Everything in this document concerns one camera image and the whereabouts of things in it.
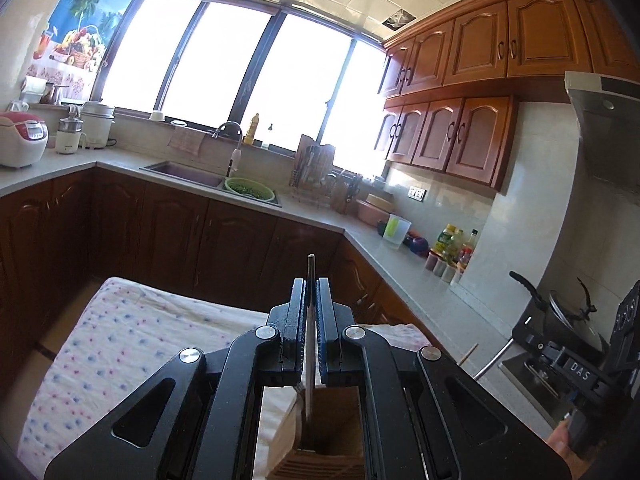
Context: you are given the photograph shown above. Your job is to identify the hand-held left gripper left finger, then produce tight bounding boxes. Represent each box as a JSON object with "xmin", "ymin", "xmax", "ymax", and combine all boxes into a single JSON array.
[{"xmin": 44, "ymin": 277, "xmax": 308, "ymax": 480}]

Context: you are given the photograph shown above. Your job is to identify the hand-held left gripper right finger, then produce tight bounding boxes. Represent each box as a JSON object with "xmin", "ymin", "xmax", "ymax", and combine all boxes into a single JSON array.
[{"xmin": 315, "ymin": 277, "xmax": 573, "ymax": 480}]

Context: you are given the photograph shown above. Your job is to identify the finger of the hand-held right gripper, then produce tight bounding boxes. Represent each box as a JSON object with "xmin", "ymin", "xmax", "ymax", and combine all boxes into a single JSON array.
[
  {"xmin": 511, "ymin": 317, "xmax": 568, "ymax": 366},
  {"xmin": 606, "ymin": 280, "xmax": 640, "ymax": 361}
]

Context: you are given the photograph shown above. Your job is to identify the wooden utensil holder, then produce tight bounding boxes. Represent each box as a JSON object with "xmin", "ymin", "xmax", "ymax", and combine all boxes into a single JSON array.
[{"xmin": 260, "ymin": 386, "xmax": 368, "ymax": 480}]

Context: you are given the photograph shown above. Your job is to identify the person's right hand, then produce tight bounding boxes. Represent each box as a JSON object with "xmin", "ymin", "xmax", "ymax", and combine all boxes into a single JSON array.
[{"xmin": 546, "ymin": 416, "xmax": 583, "ymax": 458}]

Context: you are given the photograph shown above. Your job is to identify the black wok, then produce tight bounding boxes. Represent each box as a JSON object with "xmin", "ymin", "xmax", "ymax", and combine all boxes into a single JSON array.
[{"xmin": 509, "ymin": 270, "xmax": 620, "ymax": 362}]

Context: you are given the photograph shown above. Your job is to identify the gas stove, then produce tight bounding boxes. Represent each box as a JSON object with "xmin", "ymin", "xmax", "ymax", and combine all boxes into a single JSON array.
[{"xmin": 499, "ymin": 350, "xmax": 576, "ymax": 428}]

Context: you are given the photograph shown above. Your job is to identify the glass wok lid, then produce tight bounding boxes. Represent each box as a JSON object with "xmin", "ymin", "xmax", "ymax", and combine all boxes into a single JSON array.
[{"xmin": 547, "ymin": 277, "xmax": 610, "ymax": 343}]

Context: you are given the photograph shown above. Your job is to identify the row of spice jars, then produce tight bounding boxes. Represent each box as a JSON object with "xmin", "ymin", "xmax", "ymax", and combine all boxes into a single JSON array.
[{"xmin": 424, "ymin": 252, "xmax": 464, "ymax": 287}]

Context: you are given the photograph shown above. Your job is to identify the clear measuring cup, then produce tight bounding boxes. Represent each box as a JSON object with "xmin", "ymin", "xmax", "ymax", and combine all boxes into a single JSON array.
[{"xmin": 384, "ymin": 214, "xmax": 412, "ymax": 250}]

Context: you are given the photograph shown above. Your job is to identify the pink basin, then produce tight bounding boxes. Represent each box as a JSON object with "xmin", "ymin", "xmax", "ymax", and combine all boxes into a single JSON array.
[{"xmin": 355, "ymin": 193, "xmax": 396, "ymax": 226}]

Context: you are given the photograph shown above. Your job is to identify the knife block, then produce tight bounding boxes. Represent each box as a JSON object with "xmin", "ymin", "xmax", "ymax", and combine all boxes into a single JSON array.
[{"xmin": 332, "ymin": 172, "xmax": 364, "ymax": 215}]

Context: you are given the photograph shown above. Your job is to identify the yellow cooking oil bottle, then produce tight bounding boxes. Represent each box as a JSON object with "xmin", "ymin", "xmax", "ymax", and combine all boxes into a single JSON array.
[{"xmin": 431, "ymin": 224, "xmax": 459, "ymax": 262}]

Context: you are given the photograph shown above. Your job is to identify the green colander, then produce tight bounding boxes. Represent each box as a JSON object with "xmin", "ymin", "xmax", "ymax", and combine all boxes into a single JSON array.
[{"xmin": 224, "ymin": 176, "xmax": 277, "ymax": 204}]

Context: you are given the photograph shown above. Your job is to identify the dark wooden base cabinets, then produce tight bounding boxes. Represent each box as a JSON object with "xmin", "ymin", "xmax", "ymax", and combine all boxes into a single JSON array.
[{"xmin": 0, "ymin": 167, "xmax": 466, "ymax": 411}]

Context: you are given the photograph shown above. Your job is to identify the floral tablecloth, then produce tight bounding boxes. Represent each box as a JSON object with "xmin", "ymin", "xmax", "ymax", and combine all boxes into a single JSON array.
[{"xmin": 17, "ymin": 276, "xmax": 432, "ymax": 480}]

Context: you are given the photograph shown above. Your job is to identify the chrome kitchen faucet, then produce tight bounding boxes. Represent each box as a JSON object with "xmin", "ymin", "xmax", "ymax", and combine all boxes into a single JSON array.
[{"xmin": 212, "ymin": 121, "xmax": 245, "ymax": 179}]

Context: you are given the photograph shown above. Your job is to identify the steel range hood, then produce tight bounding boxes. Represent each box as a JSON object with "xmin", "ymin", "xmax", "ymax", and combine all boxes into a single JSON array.
[{"xmin": 564, "ymin": 71, "xmax": 640, "ymax": 197}]

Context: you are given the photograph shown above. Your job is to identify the steel kitchen sink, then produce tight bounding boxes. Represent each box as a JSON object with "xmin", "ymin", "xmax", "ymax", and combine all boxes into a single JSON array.
[{"xmin": 139, "ymin": 160, "xmax": 283, "ymax": 209}]

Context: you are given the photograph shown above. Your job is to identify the yellow dish soap bottle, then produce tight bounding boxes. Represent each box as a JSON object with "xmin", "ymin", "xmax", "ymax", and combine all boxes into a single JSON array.
[{"xmin": 242, "ymin": 113, "xmax": 261, "ymax": 146}]

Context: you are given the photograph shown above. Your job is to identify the pink dishcloth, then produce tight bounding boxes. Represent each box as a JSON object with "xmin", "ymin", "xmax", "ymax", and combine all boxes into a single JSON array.
[{"xmin": 167, "ymin": 127, "xmax": 207, "ymax": 156}]

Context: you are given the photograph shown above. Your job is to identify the large kitchen window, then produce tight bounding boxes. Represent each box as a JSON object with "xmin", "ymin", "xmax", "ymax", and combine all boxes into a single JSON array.
[{"xmin": 100, "ymin": 0, "xmax": 397, "ymax": 182}]

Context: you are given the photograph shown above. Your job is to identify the white steel electric cooker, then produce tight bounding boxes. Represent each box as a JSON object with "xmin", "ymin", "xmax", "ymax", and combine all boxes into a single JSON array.
[{"xmin": 80, "ymin": 101, "xmax": 117, "ymax": 150}]

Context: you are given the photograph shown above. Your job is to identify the white blender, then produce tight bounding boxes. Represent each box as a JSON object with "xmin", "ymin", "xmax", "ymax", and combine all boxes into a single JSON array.
[{"xmin": 55, "ymin": 105, "xmax": 87, "ymax": 156}]

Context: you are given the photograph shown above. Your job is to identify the white and red rice cooker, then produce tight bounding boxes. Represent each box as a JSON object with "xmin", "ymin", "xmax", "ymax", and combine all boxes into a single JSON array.
[{"xmin": 0, "ymin": 112, "xmax": 50, "ymax": 170}]

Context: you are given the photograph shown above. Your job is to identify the paper towel roll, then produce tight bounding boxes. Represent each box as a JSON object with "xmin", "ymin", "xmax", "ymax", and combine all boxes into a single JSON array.
[{"xmin": 22, "ymin": 76, "xmax": 47, "ymax": 106}]

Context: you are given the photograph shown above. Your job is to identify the wire dish rack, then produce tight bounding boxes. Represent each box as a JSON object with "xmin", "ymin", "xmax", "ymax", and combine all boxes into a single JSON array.
[{"xmin": 289, "ymin": 160, "xmax": 347, "ymax": 209}]

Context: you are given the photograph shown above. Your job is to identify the wooden wall cabinets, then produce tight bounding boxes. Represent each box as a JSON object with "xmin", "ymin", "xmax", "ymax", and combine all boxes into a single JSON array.
[{"xmin": 377, "ymin": 0, "xmax": 640, "ymax": 197}]

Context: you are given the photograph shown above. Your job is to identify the tropical fruit wall poster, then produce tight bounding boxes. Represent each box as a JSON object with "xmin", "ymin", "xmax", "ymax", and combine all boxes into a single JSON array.
[{"xmin": 27, "ymin": 0, "xmax": 142, "ymax": 106}]

